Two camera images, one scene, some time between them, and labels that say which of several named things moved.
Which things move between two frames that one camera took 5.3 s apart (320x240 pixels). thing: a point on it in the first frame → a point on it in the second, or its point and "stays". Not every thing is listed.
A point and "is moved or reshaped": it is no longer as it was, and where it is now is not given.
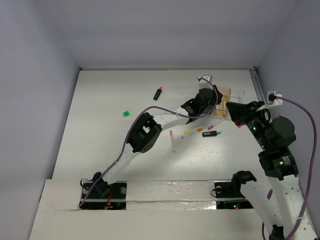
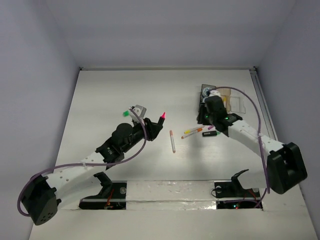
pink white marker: (172, 142) stays
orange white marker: (198, 130) stays
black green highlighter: (211, 133) stays
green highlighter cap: (126, 113) stays
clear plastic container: (237, 96) stays
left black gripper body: (216, 95) → (150, 128)
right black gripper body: (254, 118) → (205, 117)
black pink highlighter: (157, 94) is moved or reshaped
